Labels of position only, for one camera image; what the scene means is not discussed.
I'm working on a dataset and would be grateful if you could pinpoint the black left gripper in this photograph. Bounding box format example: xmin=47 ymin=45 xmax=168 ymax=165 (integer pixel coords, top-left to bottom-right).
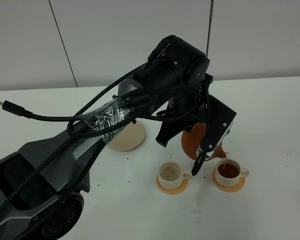
xmin=155 ymin=73 xmax=213 ymax=147

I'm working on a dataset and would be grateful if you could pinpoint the brown clay teapot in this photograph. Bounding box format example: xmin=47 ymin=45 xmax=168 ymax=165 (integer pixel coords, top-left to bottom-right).
xmin=181 ymin=123 xmax=227 ymax=161

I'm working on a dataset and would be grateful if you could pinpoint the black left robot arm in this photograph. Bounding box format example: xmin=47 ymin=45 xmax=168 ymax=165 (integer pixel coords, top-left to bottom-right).
xmin=0 ymin=35 xmax=213 ymax=240

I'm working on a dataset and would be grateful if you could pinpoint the beige round teapot saucer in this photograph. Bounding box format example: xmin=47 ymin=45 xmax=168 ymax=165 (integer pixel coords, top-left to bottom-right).
xmin=108 ymin=121 xmax=147 ymax=152

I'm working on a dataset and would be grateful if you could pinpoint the left white teacup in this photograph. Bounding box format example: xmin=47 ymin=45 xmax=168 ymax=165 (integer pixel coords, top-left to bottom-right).
xmin=157 ymin=161 xmax=193 ymax=190

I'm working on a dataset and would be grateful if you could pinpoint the white teacup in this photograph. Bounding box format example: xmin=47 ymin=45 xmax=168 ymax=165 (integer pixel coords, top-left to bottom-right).
xmin=157 ymin=161 xmax=193 ymax=190
xmin=213 ymin=158 xmax=250 ymax=188

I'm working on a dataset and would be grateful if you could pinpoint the left orange coaster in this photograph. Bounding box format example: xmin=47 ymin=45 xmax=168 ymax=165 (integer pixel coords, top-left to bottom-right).
xmin=156 ymin=176 xmax=189 ymax=195

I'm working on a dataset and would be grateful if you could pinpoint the orange coaster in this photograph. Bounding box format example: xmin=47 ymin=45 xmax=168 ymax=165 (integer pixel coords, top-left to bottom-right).
xmin=156 ymin=176 xmax=189 ymax=195
xmin=212 ymin=168 xmax=246 ymax=193

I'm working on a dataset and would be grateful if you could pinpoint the right white teacup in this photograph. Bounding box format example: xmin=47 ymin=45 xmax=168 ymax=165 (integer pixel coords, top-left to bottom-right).
xmin=213 ymin=158 xmax=250 ymax=188

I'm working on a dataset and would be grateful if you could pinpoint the right orange coaster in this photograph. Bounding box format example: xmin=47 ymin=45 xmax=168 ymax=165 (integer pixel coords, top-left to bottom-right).
xmin=212 ymin=168 xmax=246 ymax=193

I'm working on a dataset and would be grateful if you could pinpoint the black braided cable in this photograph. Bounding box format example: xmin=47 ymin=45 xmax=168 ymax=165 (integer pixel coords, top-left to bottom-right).
xmin=0 ymin=74 xmax=213 ymax=221

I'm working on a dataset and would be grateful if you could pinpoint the black smooth usb cable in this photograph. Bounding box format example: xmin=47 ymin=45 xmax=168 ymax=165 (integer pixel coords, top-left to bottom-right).
xmin=0 ymin=69 xmax=203 ymax=126

